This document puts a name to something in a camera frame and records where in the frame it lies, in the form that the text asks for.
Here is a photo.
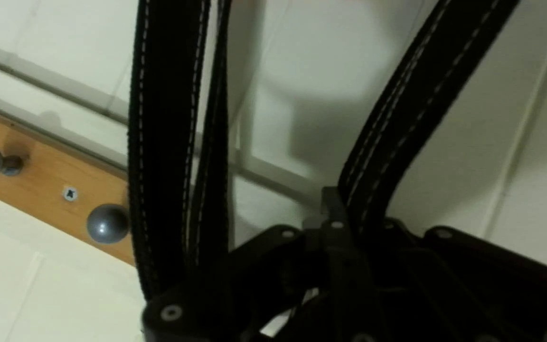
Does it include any black tote bag white stitching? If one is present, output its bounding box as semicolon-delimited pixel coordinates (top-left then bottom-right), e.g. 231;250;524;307
125;0;522;300

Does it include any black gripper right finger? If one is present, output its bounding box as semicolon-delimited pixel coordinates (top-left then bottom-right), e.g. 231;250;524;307
379;216;430;262

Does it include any wooden coat rack board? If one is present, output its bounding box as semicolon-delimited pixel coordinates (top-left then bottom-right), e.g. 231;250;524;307
0;102;138;267

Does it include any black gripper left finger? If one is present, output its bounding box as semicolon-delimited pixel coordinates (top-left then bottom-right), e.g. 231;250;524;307
318;184;379;342

